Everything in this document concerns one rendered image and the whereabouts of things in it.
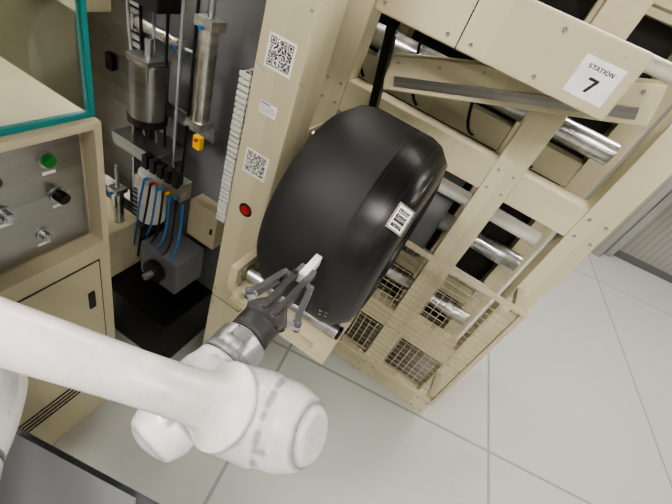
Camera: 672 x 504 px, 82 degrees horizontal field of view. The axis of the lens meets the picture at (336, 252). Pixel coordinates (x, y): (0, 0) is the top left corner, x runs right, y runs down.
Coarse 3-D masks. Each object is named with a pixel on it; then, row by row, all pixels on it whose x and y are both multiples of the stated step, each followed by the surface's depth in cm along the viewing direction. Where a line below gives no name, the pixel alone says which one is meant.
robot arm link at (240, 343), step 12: (228, 324) 63; (216, 336) 62; (228, 336) 61; (240, 336) 62; (252, 336) 62; (228, 348) 60; (240, 348) 60; (252, 348) 62; (240, 360) 60; (252, 360) 62
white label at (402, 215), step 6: (402, 204) 80; (396, 210) 79; (402, 210) 80; (408, 210) 80; (396, 216) 80; (402, 216) 80; (408, 216) 80; (390, 222) 79; (396, 222) 80; (402, 222) 80; (408, 222) 80; (390, 228) 79; (396, 228) 80; (402, 228) 80
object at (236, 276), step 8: (256, 248) 121; (248, 256) 117; (256, 256) 119; (240, 264) 114; (248, 264) 116; (256, 264) 123; (232, 272) 113; (240, 272) 114; (232, 280) 115; (240, 280) 118; (232, 288) 117
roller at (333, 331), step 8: (248, 272) 117; (256, 272) 117; (248, 280) 118; (256, 280) 116; (304, 312) 113; (312, 320) 113; (320, 328) 113; (328, 328) 112; (336, 328) 112; (336, 336) 112
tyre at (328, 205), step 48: (336, 144) 83; (384, 144) 84; (432, 144) 90; (288, 192) 83; (336, 192) 80; (384, 192) 79; (432, 192) 91; (288, 240) 85; (336, 240) 81; (384, 240) 81; (336, 288) 85
